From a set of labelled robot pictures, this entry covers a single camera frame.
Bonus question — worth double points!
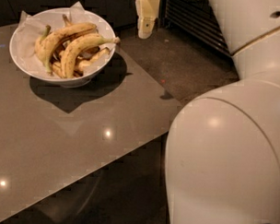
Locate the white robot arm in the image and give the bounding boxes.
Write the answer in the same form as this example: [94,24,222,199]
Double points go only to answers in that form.
[165,0,280,224]

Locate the upper long yellow banana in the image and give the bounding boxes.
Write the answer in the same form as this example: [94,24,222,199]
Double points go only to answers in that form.
[43,22,96,75]

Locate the left greenish yellow banana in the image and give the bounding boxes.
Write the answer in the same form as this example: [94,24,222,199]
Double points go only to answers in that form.
[34,25,51,64]

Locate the black glass door refrigerator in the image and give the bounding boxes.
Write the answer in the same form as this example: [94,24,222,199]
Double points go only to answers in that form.
[164,0,230,56]

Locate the white ceramic bowl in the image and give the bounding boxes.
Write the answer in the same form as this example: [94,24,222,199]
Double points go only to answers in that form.
[7,6,118,90]

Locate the yellow spotted banana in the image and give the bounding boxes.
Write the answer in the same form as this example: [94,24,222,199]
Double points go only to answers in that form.
[61,33,120,78]

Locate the dark base cabinets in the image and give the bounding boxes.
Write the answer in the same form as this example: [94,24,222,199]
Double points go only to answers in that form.
[0,0,137,29]

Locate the white paper bowl liner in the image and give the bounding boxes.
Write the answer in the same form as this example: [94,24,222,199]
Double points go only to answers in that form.
[14,0,116,80]

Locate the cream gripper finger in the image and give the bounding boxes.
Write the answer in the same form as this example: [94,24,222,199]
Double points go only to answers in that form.
[135,0,160,40]

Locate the small banana under pile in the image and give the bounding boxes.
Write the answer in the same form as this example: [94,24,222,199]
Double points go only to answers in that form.
[75,47,110,73]

